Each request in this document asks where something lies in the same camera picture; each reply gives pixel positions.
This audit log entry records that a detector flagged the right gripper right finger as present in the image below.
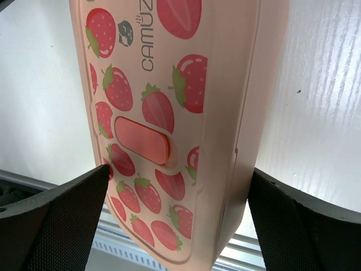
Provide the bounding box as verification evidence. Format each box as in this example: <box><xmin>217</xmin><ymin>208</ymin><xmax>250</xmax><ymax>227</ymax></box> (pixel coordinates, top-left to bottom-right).
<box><xmin>248</xmin><ymin>169</ymin><xmax>360</xmax><ymax>270</ymax></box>

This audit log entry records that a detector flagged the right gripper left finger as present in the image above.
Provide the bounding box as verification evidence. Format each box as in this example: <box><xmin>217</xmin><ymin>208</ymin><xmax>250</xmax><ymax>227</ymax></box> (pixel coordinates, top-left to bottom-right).
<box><xmin>1</xmin><ymin>164</ymin><xmax>109</xmax><ymax>270</ymax></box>

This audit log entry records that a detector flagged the pink box lid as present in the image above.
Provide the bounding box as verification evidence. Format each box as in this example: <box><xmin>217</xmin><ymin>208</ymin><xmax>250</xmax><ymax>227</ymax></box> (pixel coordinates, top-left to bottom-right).
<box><xmin>69</xmin><ymin>1</ymin><xmax>260</xmax><ymax>270</ymax></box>

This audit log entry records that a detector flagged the pink lunch box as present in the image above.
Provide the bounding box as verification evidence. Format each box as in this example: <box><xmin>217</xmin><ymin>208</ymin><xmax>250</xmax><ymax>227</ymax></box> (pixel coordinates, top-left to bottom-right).
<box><xmin>215</xmin><ymin>1</ymin><xmax>289</xmax><ymax>257</ymax></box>

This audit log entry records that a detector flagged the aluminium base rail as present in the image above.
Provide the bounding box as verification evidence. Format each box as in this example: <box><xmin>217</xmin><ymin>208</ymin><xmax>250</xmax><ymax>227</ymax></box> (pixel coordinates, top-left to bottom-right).
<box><xmin>0</xmin><ymin>168</ymin><xmax>265</xmax><ymax>271</ymax></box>

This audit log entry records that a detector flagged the grey slotted cable duct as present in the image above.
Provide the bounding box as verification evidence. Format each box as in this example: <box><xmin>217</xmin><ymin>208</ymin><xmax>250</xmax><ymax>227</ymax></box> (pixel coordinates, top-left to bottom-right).
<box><xmin>92</xmin><ymin>237</ymin><xmax>167</xmax><ymax>270</ymax></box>

